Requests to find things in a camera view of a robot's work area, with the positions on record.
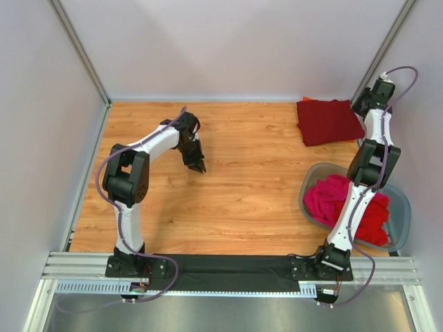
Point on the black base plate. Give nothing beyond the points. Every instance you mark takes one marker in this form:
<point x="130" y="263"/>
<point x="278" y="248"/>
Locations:
<point x="155" y="268"/>
<point x="306" y="269"/>

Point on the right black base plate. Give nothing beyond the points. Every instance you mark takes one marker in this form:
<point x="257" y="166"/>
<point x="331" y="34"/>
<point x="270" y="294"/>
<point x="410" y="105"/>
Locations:
<point x="306" y="269"/>

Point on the pink t shirt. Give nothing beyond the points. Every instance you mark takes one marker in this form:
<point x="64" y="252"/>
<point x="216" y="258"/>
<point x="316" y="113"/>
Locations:
<point x="326" y="199"/>

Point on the black cloth strip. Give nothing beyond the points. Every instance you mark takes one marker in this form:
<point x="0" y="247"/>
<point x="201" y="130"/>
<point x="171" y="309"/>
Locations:
<point x="234" y="273"/>

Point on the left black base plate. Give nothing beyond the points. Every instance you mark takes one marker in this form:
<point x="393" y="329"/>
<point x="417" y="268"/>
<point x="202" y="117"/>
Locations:
<point x="155" y="268"/>

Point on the clear plastic basket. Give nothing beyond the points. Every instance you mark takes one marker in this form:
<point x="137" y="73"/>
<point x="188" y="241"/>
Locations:
<point x="398" y="224"/>

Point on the bright red t shirt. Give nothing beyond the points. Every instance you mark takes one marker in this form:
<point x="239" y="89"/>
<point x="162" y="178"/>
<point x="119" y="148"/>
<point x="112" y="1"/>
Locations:
<point x="371" y="226"/>

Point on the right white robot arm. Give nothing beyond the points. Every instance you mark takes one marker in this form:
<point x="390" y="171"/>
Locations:
<point x="368" y="173"/>

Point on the right aluminium frame post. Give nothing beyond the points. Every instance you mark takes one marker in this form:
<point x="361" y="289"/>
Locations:
<point x="402" y="17"/>

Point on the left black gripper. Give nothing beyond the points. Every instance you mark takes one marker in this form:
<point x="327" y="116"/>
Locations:
<point x="194" y="159"/>

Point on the slotted cable duct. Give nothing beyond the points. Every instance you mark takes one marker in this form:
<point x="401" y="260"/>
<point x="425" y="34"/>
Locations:
<point x="129" y="288"/>

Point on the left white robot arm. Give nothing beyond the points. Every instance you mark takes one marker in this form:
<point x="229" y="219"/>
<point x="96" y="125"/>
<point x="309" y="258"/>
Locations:
<point x="126" y="182"/>

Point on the folded orange t shirt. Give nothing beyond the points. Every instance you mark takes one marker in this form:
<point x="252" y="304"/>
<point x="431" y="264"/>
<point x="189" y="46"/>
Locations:
<point x="353" y="140"/>

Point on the left aluminium frame post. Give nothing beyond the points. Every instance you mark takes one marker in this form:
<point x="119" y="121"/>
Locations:
<point x="71" y="33"/>

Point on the aluminium frame post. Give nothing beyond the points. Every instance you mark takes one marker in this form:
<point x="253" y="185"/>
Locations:
<point x="71" y="33"/>
<point x="402" y="17"/>

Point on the aluminium front rail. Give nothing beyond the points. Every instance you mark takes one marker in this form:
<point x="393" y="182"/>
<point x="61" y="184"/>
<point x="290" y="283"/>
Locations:
<point x="91" y="265"/>

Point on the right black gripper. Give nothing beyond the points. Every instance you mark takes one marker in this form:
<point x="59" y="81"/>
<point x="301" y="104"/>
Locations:
<point x="361" y="104"/>

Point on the dark red t shirt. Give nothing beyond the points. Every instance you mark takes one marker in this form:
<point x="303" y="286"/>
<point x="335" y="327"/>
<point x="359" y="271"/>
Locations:
<point x="328" y="122"/>

